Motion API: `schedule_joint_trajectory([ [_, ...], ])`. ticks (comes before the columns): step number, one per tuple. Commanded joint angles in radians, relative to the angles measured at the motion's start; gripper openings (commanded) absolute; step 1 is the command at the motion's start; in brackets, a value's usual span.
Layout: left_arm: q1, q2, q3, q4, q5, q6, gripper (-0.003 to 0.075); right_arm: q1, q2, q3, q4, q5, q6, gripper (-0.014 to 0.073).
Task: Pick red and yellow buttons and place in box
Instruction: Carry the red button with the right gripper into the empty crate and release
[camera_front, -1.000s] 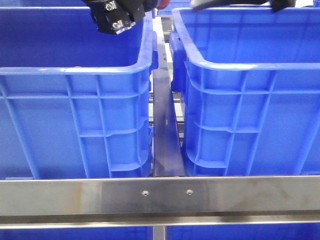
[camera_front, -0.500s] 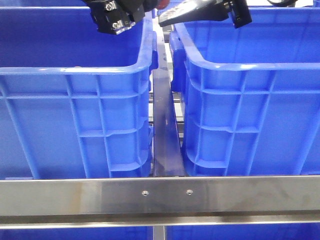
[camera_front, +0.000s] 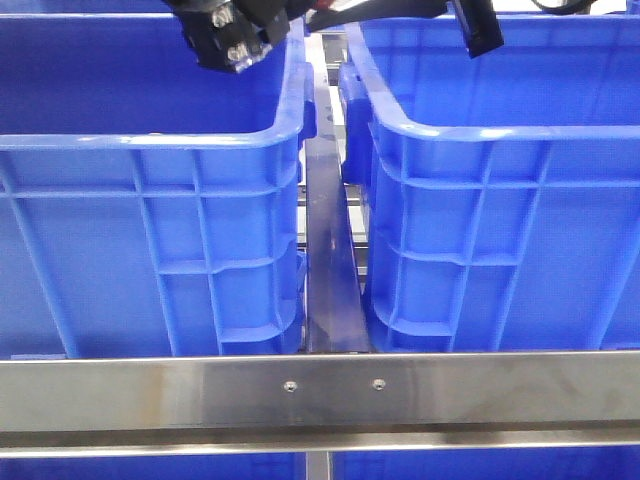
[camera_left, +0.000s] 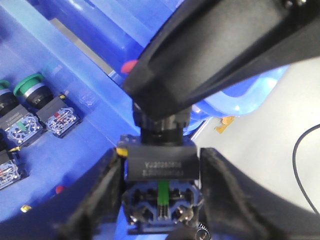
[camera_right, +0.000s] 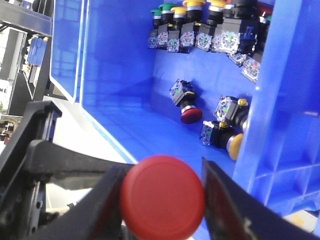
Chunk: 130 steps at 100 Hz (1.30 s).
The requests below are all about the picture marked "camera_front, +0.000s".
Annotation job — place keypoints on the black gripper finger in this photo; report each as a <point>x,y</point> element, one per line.
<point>479,26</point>

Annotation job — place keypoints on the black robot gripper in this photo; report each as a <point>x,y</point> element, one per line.
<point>231,36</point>

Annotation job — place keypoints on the right blue plastic crate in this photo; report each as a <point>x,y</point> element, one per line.
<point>503,191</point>

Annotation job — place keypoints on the blue plastic crate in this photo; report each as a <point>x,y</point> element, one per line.
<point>148,205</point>
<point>503,191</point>

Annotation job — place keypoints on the left blue plastic crate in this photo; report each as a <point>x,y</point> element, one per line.
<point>148,205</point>

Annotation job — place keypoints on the steel centre divider bar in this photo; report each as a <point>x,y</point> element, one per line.
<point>336,322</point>

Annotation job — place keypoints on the lower left blue crate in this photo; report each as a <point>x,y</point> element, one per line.
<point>232,466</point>

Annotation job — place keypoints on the lower right blue crate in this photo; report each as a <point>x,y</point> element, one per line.
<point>602,462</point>

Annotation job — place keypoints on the left rail screw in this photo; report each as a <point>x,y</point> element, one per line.
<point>290,386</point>

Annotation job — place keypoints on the rail screw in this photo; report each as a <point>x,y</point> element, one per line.
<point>290,386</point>
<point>378,384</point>

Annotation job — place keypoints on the right rail screw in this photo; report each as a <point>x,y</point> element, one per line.
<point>378,384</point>

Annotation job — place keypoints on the steel front rack rail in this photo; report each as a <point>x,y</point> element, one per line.
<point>219,405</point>

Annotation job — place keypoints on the steel vertical rack post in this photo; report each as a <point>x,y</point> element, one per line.
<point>319,465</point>

